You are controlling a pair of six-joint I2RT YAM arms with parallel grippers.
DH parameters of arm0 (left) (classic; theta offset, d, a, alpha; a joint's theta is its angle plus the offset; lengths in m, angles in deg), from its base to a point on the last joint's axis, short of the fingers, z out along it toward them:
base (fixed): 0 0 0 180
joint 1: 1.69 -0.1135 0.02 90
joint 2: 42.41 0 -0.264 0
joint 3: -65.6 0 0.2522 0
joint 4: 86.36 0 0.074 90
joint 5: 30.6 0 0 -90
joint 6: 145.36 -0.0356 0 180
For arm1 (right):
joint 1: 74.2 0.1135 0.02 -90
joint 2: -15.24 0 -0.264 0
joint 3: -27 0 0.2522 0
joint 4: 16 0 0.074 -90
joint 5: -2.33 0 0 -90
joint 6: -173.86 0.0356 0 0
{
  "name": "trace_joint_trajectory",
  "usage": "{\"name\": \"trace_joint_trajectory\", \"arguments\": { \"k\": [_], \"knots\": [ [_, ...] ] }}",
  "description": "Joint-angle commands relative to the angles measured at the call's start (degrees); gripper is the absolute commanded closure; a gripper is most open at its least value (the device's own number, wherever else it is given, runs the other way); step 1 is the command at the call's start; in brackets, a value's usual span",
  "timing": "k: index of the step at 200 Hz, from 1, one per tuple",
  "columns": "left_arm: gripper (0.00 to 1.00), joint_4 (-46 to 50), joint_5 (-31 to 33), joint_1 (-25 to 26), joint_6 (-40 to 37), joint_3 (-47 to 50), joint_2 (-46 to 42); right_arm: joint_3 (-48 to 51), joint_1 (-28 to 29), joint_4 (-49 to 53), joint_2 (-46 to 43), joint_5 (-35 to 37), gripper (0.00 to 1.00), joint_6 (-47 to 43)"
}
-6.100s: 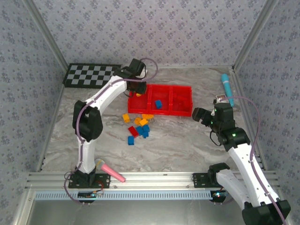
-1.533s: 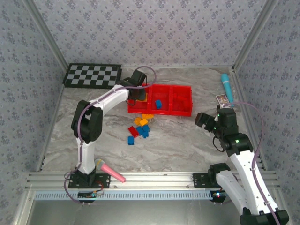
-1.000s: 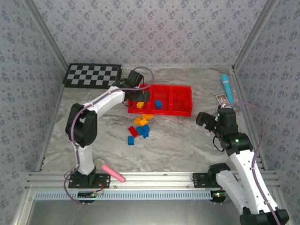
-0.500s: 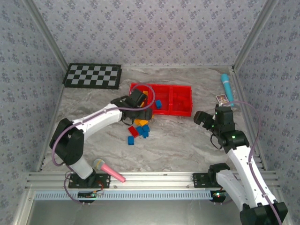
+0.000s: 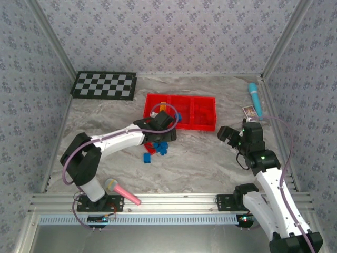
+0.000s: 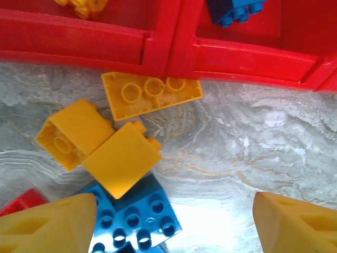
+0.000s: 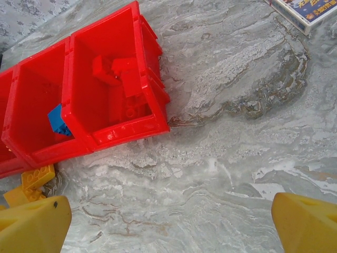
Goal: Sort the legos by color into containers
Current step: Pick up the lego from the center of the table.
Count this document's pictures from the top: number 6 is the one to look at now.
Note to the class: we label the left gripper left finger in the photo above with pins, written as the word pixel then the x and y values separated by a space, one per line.
pixel 44 232

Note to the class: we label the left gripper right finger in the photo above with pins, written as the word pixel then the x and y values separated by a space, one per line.
pixel 297 229

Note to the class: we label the blue lego brick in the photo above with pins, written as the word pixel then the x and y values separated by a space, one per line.
pixel 234 13
pixel 105 224
pixel 150 210

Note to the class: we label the yellow square lego brick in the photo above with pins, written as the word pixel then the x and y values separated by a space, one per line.
pixel 121 160
pixel 79 126
pixel 88 8

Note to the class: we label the red lego brick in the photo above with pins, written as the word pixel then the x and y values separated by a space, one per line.
pixel 23 203

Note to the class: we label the yellow flat lego brick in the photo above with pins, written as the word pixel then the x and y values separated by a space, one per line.
pixel 147 97

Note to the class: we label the red three-compartment bin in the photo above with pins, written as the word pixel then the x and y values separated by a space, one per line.
pixel 79 44

